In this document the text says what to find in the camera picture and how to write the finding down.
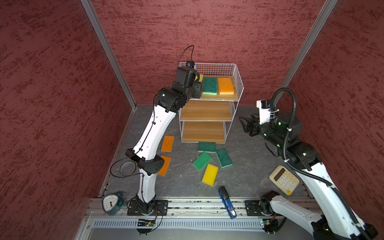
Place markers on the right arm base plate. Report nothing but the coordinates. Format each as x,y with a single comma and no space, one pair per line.
258,208

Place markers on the teal alarm clock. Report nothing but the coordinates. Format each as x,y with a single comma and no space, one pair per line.
112,203

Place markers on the yellow sponge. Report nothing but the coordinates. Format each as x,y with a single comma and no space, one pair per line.
210,175
200,78

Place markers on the circuit board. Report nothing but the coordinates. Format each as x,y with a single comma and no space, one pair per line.
270,225
146,223

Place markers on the blue black stapler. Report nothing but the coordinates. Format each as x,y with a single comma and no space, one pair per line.
227,202

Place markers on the bright green sponge middle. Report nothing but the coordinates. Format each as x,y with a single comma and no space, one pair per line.
202,161

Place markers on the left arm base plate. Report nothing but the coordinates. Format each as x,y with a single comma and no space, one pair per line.
139,208

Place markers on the middle wooden shelf board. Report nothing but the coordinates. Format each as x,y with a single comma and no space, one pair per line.
198,111

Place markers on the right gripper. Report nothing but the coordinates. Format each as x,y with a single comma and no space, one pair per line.
254,122

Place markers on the black tape roll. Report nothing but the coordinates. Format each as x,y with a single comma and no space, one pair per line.
128,169

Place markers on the aluminium mounting rail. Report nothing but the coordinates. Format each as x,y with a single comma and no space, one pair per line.
199,207

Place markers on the dark green sponge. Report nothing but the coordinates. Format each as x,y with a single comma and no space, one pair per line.
224,158
210,86
207,147

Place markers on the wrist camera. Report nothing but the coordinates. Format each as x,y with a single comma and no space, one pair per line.
190,64
266,115

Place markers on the bottom wooden shelf board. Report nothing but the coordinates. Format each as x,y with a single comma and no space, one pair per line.
212,132

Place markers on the orange sponge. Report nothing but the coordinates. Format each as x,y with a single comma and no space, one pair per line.
225,86
164,169
167,145

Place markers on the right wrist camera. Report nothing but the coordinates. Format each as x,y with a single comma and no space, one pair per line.
266,115

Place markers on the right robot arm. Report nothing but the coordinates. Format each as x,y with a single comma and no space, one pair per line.
337,220

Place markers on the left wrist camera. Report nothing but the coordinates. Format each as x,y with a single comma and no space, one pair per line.
190,64

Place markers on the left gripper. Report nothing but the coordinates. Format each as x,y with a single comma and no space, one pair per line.
198,89

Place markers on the beige calculator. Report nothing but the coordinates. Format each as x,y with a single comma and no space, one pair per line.
284,180

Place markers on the wooden shelf board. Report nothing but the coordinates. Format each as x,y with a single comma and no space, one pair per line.
198,111
212,132
237,86

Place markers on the right circuit board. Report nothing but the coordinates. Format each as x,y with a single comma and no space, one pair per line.
270,225

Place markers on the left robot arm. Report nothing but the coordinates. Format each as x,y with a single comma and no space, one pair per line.
167,102

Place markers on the dark green sponge top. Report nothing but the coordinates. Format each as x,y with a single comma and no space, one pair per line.
207,147

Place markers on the top wooden shelf board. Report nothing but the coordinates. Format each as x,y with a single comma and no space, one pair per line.
237,86

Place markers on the white wire shelf rack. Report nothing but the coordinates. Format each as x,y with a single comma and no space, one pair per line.
217,70

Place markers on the left circuit board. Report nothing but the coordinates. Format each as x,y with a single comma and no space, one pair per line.
146,223

